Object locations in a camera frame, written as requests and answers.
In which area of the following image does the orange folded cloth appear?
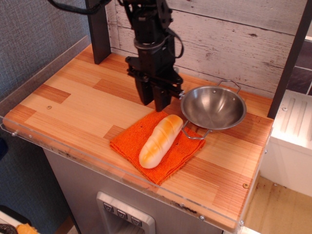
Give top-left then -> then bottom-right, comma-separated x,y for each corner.
110,112 -> 205,185

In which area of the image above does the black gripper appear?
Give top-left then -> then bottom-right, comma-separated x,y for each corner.
125,42 -> 184,112

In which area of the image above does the dark vertical post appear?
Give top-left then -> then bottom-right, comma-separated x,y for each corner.
267,0 -> 312,119
88,5 -> 111,64

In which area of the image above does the toy bread loaf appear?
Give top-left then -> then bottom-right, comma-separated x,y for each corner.
139,115 -> 183,169

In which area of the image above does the dark vertical left post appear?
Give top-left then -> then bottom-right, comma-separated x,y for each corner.
88,5 -> 111,64

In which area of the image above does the silver dispenser panel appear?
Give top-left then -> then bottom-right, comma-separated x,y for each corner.
97,192 -> 156,234

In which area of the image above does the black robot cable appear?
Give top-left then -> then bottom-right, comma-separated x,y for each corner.
46,0 -> 184,59

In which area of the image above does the dark vertical right post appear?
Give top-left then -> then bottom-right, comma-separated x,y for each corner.
267,0 -> 312,119

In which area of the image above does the grey toy fridge cabinet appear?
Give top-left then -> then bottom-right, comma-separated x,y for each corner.
44,150 -> 223,234

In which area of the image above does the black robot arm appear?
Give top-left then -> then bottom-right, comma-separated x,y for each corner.
119,0 -> 184,112

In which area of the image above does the clear acrylic table guard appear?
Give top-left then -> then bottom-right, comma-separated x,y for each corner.
0,37 -> 273,234

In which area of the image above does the metal bowl with handles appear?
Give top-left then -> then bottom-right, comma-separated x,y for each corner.
180,80 -> 247,140

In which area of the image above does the orange black object bottom left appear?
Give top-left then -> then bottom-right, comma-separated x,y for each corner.
0,224 -> 38,234

